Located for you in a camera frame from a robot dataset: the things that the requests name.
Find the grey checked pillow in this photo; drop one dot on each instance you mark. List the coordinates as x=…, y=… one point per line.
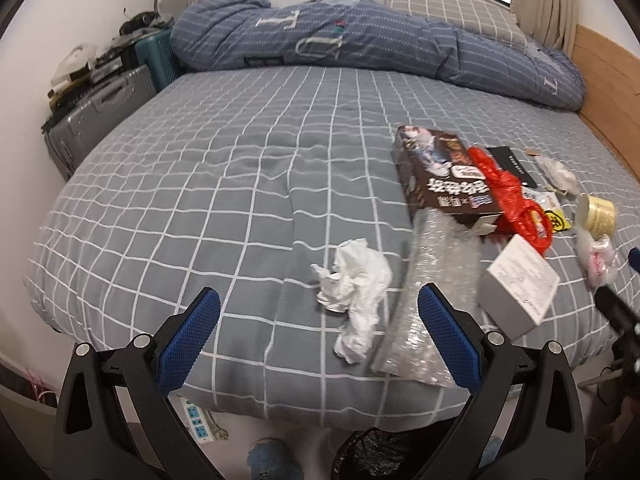
x=482, y=17

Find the brown anime snack box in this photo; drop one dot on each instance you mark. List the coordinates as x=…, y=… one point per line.
x=435, y=170

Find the white tissue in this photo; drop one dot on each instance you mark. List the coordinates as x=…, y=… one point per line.
x=356, y=285

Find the red plastic bag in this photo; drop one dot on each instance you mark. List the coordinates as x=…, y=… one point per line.
x=520, y=215

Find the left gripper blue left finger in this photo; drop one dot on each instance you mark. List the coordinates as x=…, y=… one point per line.
x=181, y=338

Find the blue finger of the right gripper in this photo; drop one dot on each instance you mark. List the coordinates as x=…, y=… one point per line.
x=634, y=259

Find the crumpled clear plastic wrapper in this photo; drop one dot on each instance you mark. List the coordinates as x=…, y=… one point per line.
x=559, y=176

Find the black packet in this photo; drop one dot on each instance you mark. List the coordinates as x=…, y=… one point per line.
x=507, y=160

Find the wooden headboard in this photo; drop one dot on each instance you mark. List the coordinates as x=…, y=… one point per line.
x=611, y=109

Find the cream round cup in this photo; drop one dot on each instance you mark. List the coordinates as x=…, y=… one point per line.
x=596, y=215

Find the clutter pile on suitcases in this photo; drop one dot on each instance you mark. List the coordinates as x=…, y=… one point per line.
x=83, y=62

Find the clear pink plastic wrapper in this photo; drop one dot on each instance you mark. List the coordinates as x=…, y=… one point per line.
x=597, y=256

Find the white power strip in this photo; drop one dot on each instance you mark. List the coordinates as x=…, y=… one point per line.
x=200, y=423

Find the blue striped duvet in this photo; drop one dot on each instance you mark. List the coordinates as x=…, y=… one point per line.
x=233, y=34

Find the grey suitcase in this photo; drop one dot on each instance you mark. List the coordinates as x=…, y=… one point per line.
x=71, y=138

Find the yellow white snack wrapper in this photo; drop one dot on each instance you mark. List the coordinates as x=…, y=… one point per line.
x=551, y=206

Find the clear bubble wrap roll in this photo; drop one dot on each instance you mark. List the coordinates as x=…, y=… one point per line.
x=424, y=342

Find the white product box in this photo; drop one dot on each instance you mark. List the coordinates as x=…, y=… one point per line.
x=517, y=289

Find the grey checked bed sheet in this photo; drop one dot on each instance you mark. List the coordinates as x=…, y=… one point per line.
x=242, y=181

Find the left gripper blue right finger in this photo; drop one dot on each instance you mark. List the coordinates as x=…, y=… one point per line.
x=456, y=336

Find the teal suitcase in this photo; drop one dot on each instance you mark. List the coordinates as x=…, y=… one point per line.
x=155, y=52

